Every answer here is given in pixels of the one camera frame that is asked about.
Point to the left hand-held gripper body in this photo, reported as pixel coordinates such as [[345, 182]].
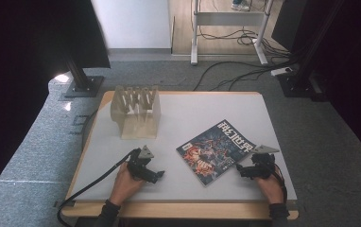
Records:
[[140, 165]]

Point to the white metal desk frame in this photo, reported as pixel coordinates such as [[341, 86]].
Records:
[[229, 19]]

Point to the colourful comic magazine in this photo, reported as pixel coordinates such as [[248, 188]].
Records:
[[215, 153]]

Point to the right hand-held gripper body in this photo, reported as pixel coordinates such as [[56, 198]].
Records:
[[260, 165]]

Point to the black stand with base plate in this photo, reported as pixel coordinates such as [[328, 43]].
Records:
[[298, 83]]

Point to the white panel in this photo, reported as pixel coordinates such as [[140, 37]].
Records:
[[134, 23]]

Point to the wooden magazine rack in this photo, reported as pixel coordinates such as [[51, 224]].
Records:
[[137, 110]]

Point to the person's right hand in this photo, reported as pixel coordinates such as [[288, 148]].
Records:
[[271, 189]]

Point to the black curtain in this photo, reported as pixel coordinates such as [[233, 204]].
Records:
[[355, 69], [27, 63]]

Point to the white power strip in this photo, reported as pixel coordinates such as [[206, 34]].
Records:
[[281, 71]]

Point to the person's left hand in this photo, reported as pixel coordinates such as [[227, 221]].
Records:
[[125, 186]]

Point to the black metal stand with base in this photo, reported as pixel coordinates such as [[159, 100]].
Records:
[[82, 80]]

